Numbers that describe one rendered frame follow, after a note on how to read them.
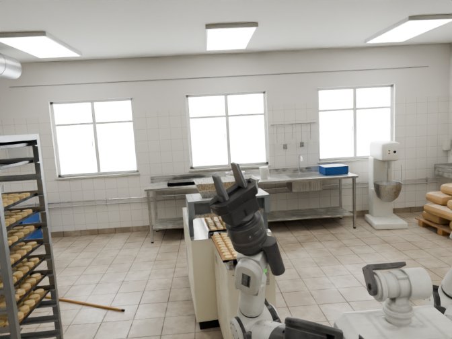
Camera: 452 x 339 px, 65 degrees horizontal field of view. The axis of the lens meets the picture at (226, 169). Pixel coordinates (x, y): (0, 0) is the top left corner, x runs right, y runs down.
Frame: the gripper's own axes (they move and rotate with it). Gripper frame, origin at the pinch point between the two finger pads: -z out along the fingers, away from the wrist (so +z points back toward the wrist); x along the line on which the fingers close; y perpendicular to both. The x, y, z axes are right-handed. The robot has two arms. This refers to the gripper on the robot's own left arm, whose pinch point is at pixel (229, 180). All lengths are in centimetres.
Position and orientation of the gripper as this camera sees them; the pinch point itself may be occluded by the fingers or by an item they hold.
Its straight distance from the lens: 79.2
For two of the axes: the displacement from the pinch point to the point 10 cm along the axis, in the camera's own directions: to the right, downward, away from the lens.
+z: 3.0, 8.5, 4.3
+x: 7.6, -4.8, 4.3
